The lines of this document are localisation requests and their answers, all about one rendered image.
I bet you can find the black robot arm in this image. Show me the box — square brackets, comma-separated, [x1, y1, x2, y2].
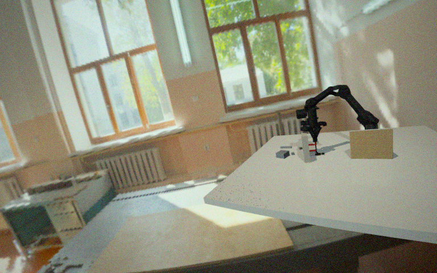
[296, 85, 379, 130]

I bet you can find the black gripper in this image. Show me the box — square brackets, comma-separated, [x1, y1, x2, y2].
[300, 116, 327, 139]

